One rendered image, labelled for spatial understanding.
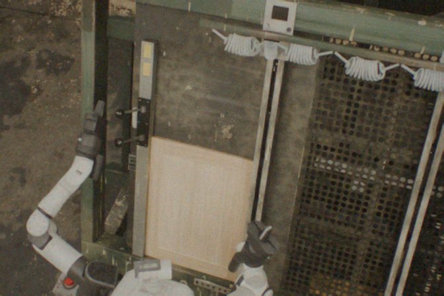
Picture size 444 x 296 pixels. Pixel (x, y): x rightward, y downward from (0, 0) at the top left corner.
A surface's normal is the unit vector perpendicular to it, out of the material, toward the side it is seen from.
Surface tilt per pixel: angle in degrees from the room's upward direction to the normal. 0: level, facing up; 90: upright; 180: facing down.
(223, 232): 58
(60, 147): 0
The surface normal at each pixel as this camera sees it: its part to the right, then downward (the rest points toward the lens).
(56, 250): -0.03, -0.29
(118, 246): 0.10, -0.90
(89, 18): -0.33, 0.37
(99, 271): 0.38, -0.72
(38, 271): -0.10, -0.56
